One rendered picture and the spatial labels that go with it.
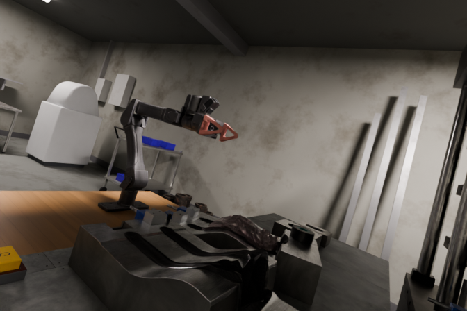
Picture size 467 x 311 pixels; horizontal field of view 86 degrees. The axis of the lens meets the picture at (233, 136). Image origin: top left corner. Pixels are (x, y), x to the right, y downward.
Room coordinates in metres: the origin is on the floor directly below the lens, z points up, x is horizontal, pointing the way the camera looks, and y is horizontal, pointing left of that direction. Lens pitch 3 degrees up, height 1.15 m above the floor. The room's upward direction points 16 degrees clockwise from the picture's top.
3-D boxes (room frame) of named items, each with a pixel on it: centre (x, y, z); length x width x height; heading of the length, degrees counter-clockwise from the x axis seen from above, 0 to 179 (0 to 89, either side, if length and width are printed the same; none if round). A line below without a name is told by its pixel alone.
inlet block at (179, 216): (0.91, 0.15, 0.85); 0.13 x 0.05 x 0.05; 74
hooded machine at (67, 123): (4.62, 2.96, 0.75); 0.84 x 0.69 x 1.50; 149
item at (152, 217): (0.75, 0.19, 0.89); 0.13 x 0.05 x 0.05; 57
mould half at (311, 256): (0.89, -0.13, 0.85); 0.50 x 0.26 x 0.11; 74
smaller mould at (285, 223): (1.23, -0.43, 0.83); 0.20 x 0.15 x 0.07; 57
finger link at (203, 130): (0.82, 0.07, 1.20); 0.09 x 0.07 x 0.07; 58
